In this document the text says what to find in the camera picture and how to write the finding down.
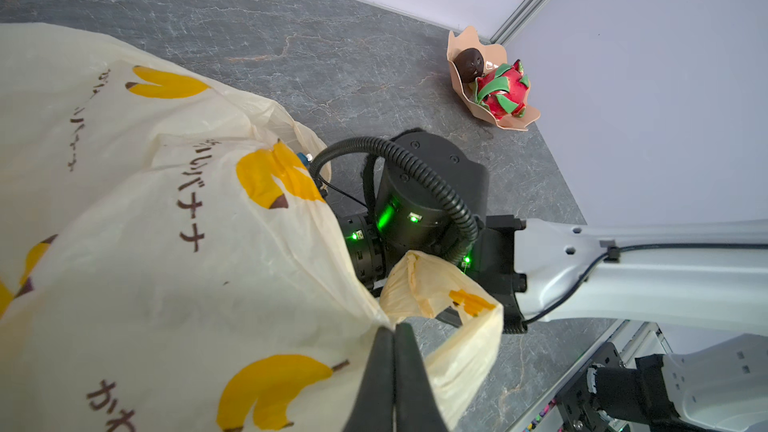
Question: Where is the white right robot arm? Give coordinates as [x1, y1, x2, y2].
[322, 130, 767, 335]

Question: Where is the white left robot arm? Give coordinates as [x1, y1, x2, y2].
[344, 324, 767, 431]

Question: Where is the red green dragon fruit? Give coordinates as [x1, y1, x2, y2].
[470, 59, 530, 120]

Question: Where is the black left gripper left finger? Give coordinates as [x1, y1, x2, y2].
[342, 327, 395, 432]

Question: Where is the banana print plastic bag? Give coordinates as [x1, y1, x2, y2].
[1, 23, 502, 431]

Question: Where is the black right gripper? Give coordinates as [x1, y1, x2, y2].
[338, 214, 387, 294]

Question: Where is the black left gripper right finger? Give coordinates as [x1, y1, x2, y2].
[394, 323, 448, 432]

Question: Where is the peach wavy fruit plate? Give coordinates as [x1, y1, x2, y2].
[446, 26, 541, 131]

